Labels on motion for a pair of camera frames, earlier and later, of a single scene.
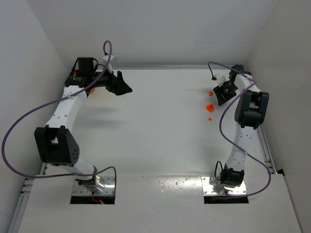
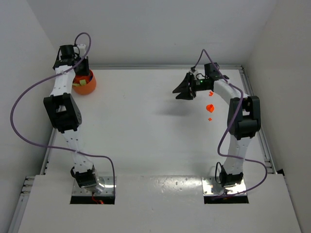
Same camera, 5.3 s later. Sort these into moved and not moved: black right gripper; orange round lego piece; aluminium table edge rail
Moved: black right gripper
Not moved: aluminium table edge rail; orange round lego piece
